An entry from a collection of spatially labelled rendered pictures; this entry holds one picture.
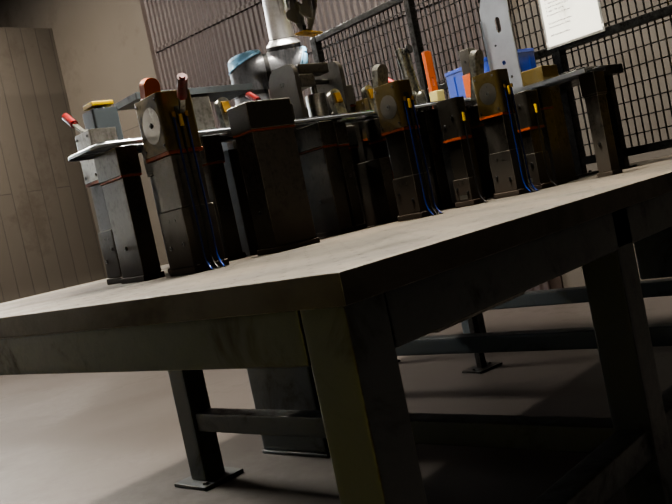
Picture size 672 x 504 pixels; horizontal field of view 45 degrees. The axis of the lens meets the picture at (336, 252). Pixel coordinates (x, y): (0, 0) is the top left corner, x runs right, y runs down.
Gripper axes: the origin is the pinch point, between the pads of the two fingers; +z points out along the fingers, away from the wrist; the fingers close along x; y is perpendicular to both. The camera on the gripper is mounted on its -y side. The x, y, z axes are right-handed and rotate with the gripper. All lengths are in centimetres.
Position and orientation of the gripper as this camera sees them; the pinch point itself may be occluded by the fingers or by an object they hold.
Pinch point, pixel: (307, 27)
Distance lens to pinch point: 227.5
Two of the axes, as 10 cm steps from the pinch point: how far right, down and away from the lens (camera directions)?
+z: 2.0, 9.8, 0.5
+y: -5.8, 1.6, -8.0
